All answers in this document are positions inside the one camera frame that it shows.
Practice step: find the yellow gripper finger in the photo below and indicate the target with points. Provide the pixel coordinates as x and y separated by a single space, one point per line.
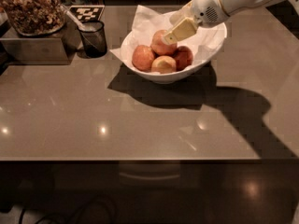
183 14
182 30

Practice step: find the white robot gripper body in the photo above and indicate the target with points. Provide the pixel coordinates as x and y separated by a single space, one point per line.
206 6

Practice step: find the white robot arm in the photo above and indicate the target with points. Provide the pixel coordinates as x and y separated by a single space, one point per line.
232 7

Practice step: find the right red apple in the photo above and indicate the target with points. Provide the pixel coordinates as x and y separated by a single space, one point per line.
183 57

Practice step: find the red apple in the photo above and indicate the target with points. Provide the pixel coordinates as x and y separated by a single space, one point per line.
143 57
160 47
183 57

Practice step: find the top red apple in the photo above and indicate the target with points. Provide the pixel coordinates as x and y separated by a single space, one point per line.
160 47

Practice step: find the white ceramic bowl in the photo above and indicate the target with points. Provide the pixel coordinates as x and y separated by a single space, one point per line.
168 78

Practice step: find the front yellow-red apple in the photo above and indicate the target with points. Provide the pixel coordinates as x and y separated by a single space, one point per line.
164 65

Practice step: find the left red apple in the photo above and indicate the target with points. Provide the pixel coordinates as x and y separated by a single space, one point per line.
143 57

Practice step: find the white paper liner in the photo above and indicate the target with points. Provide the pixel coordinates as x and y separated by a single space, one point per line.
204 44

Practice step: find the black mesh cup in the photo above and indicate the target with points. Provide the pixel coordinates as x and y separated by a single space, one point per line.
93 38

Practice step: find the white plastic utensil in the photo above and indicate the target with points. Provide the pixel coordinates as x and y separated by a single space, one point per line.
73 18

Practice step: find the black white marker tag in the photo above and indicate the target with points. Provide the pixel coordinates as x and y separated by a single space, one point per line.
88 13

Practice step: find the metal box stand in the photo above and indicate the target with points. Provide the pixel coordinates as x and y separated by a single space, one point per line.
56 49

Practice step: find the glass jar of snacks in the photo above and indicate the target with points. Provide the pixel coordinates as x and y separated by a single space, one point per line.
34 17

